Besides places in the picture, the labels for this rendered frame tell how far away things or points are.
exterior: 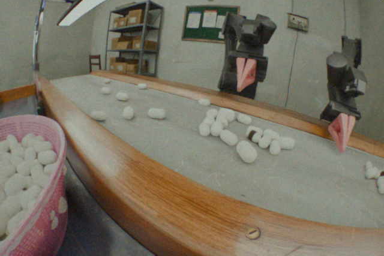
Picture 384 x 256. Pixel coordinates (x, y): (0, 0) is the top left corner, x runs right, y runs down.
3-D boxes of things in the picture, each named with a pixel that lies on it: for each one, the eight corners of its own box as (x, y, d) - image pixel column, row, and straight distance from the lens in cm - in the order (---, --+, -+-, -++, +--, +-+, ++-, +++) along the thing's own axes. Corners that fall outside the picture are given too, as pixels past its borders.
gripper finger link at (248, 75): (249, 81, 30) (257, 55, 38) (216, 74, 32) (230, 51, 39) (248, 102, 36) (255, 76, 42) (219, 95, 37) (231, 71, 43)
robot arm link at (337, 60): (351, 71, 39) (357, 45, 49) (319, 63, 41) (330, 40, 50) (347, 107, 47) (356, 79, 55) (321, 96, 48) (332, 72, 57)
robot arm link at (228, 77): (237, 89, 65) (240, 23, 77) (222, 86, 63) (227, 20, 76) (233, 90, 71) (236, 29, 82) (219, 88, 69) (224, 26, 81)
